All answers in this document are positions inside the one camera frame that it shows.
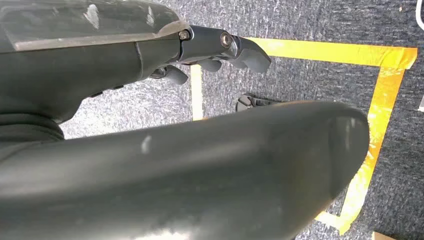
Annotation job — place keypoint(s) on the ribbed grey left arm sleeve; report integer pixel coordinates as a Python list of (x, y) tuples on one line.
[(26, 130)]

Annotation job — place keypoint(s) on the yellow floor tape strip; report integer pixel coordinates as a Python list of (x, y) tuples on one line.
[(381, 126), (328, 219), (197, 96), (331, 51)]

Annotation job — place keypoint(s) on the tan wooden board corner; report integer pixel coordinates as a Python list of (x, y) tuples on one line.
[(381, 236)]

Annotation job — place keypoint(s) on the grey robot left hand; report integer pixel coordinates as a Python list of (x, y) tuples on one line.
[(82, 66)]

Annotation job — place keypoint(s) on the black robot foot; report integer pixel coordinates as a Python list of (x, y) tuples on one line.
[(247, 101)]

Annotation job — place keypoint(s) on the white object edge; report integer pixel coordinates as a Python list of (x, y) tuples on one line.
[(421, 105)]

